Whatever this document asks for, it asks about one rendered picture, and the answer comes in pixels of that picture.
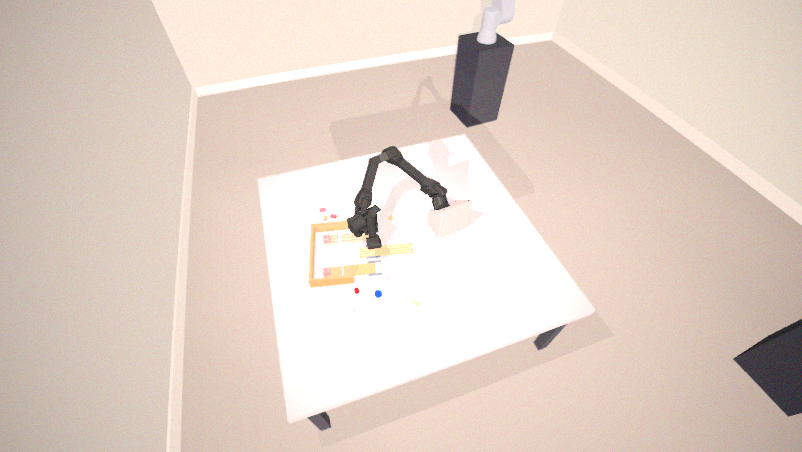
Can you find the pale yellow strip with green lines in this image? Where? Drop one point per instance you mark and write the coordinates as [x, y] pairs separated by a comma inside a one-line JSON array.
[[386, 250]]

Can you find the yellow crosshatched strip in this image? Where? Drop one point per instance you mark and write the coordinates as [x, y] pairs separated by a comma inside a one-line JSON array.
[[363, 269]]

